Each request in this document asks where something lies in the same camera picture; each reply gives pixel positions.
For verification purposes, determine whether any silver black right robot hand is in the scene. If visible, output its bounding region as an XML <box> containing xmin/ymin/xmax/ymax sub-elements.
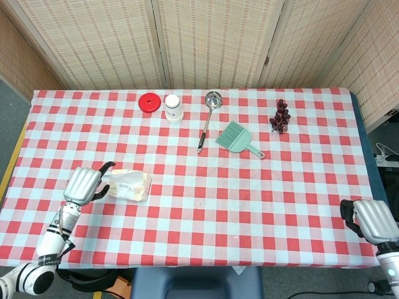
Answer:
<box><xmin>339</xmin><ymin>199</ymin><xmax>399</xmax><ymax>245</ymax></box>

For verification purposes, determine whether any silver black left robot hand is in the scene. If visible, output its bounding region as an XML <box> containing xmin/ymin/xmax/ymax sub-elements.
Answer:
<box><xmin>62</xmin><ymin>161</ymin><xmax>117</xmax><ymax>207</ymax></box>

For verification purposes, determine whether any clear plastic food bag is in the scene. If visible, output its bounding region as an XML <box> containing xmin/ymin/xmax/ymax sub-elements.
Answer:
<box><xmin>102</xmin><ymin>169</ymin><xmax>153</xmax><ymax>202</ymax></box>

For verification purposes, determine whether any white power strip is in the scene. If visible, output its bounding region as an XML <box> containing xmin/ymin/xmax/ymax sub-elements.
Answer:
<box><xmin>375</xmin><ymin>142</ymin><xmax>399</xmax><ymax>167</ymax></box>

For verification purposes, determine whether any black bag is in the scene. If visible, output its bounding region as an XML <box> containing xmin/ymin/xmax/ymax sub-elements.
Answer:
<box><xmin>55</xmin><ymin>268</ymin><xmax>135</xmax><ymax>292</ymax></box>

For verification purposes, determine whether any red round disc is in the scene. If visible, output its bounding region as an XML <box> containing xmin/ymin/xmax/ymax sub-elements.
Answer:
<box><xmin>138</xmin><ymin>92</ymin><xmax>162</xmax><ymax>112</ymax></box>

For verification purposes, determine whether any white paper cup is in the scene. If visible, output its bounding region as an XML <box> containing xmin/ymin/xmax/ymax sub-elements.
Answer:
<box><xmin>164</xmin><ymin>94</ymin><xmax>185</xmax><ymax>123</ymax></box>

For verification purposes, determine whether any red white checkered tablecloth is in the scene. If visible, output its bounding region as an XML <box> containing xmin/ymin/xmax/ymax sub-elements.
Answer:
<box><xmin>0</xmin><ymin>87</ymin><xmax>387</xmax><ymax>269</ymax></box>

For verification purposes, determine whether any purple grape bunch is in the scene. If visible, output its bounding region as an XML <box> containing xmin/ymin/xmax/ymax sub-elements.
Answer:
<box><xmin>269</xmin><ymin>98</ymin><xmax>292</xmax><ymax>135</ymax></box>

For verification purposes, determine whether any blue chair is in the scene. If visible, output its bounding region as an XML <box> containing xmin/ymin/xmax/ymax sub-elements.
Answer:
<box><xmin>130</xmin><ymin>266</ymin><xmax>264</xmax><ymax>299</ymax></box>

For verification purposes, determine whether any green plastic dustpan brush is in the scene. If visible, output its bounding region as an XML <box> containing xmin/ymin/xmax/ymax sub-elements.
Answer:
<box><xmin>214</xmin><ymin>121</ymin><xmax>266</xmax><ymax>160</ymax></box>

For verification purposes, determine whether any woven folding screen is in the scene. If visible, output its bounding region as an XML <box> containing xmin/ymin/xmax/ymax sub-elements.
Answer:
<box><xmin>0</xmin><ymin>0</ymin><xmax>399</xmax><ymax>131</ymax></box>

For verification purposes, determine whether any steel ladle black handle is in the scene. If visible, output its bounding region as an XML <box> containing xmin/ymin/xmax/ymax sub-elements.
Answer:
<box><xmin>196</xmin><ymin>90</ymin><xmax>223</xmax><ymax>154</ymax></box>

